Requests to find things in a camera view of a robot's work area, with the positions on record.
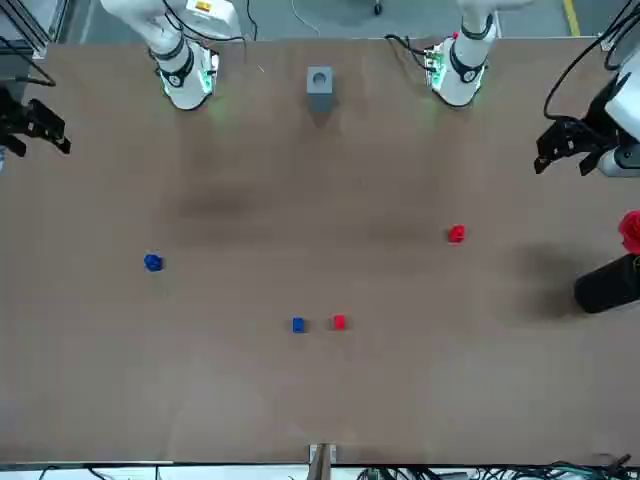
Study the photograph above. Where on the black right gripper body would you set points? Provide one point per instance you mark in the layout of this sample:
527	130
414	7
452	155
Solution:
12	112

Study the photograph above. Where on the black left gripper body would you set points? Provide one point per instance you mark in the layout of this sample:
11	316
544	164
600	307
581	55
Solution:
602	125

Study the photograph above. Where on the red toy block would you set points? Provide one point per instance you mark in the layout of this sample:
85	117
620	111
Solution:
339	322
456	233

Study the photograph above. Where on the blue toy block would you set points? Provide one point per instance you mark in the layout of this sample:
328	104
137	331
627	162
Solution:
298	325
153	262

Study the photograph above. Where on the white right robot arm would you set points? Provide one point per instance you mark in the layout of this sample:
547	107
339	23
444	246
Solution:
185	75

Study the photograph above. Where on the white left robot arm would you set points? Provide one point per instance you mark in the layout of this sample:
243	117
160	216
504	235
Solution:
465	65

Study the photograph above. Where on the red rose bouquet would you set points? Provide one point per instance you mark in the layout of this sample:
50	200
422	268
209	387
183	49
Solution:
631	230

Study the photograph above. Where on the black cylindrical vase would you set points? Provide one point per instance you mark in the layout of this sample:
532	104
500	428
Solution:
607	285

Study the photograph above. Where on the black chair castor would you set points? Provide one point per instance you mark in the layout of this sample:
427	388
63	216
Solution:
377	7

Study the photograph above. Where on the grey cube with round hole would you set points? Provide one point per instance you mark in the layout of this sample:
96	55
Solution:
320	85

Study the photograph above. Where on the aluminium frame profile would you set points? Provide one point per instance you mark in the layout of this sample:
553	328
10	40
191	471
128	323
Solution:
40	20
607	42

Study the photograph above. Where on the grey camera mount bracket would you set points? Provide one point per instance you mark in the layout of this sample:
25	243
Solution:
322	457

